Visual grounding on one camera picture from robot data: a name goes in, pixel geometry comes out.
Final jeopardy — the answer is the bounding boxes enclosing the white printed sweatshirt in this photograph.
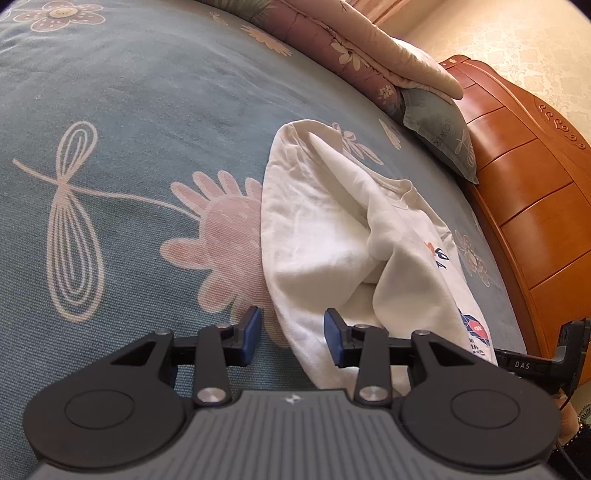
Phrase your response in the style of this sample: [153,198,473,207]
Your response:
[260,120,495,390]

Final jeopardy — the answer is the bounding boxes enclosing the wooden headboard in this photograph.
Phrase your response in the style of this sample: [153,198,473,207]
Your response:
[442,55,590,357]

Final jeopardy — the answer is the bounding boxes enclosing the blue patterned bed sheet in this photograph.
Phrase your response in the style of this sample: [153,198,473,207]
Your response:
[1,1,525,479]

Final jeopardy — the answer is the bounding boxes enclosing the green flower pillow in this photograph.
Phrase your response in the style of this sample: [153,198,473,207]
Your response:
[402,89,479,185]

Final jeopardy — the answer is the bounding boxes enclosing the pink floral folded quilt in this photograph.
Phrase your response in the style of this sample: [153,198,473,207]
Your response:
[202,0,465,122]

